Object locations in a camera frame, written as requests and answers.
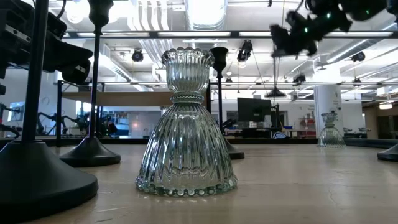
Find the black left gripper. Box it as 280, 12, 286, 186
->
0, 0, 93, 84

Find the black computer monitor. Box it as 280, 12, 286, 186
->
237, 97, 272, 123

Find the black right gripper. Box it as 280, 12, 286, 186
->
269, 9, 354, 58

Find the white round column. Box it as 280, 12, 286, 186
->
313, 85, 345, 138

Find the wooden shelf riser black frame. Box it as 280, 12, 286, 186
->
57, 80, 212, 147

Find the black pendant lamp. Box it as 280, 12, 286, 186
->
264, 86, 287, 99

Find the black metal candlestick holder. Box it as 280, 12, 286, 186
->
0, 0, 99, 223
58, 0, 121, 168
208, 46, 245, 161
377, 143, 398, 162

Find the clear ribbed glass candle holder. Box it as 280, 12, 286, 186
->
135, 46, 239, 197
317, 111, 346, 149

